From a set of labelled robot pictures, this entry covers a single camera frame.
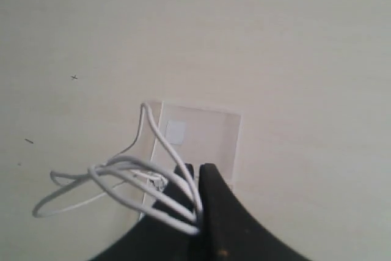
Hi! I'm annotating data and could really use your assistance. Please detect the white wired earphones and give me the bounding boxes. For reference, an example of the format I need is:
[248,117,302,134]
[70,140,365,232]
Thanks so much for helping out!
[32,103,203,236]

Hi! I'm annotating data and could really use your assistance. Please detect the clear plastic storage case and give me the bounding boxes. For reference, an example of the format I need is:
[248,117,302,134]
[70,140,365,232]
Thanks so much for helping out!
[139,99,244,222]

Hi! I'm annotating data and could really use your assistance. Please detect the white sticker label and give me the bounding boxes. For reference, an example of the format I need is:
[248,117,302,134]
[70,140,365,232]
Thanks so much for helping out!
[165,120,186,145]

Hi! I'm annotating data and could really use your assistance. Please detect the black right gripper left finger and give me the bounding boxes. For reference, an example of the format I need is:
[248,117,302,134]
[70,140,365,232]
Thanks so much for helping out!
[88,163,201,261]

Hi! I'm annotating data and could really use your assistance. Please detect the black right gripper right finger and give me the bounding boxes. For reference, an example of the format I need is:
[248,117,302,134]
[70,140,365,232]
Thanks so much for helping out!
[198,163,308,260]

